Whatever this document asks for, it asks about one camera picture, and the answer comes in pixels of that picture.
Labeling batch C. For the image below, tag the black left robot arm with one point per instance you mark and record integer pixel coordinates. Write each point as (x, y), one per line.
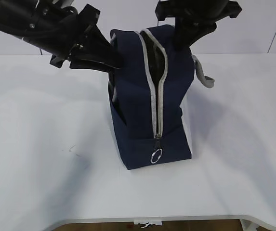
(55, 26)

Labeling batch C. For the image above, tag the navy blue lunch bag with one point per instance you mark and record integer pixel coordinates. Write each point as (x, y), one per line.
(146, 94)

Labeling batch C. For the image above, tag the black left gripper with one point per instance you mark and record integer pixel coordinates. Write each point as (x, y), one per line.
(80, 42)

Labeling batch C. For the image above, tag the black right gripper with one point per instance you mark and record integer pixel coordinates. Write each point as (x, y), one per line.
(195, 19)

